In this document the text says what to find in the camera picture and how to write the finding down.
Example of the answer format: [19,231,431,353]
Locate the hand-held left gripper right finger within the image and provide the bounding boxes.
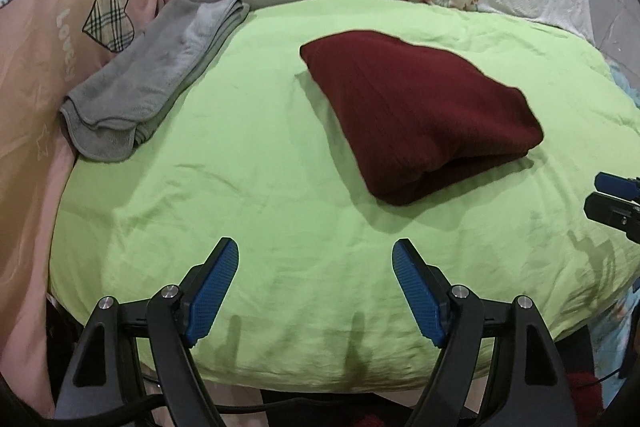
[391,238,579,427]

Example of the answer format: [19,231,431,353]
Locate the light green bed sheet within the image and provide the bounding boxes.
[47,0,640,395]

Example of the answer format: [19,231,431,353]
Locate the grey towel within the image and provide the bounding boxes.
[59,0,251,164]

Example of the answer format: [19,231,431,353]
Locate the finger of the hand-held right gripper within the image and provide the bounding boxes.
[594,172,640,202]
[583,192,640,244]

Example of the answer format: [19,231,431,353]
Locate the maroon garment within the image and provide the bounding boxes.
[299,31,545,208]

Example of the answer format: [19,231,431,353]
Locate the pink heart print blanket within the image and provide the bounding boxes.
[0,0,173,420]

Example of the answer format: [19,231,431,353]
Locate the red fuzzy object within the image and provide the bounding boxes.
[564,359,601,404]

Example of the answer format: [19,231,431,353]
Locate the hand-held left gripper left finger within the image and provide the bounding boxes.
[54,236,240,427]

